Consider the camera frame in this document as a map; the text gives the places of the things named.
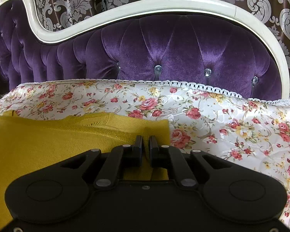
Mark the mustard yellow knit sweater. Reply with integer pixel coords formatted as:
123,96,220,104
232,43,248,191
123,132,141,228
0,111,170,229

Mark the floral quilted bedspread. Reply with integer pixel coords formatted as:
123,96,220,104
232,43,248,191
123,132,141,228
0,80,290,228

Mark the purple tufted white-framed headboard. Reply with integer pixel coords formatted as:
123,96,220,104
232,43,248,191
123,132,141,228
0,0,290,101

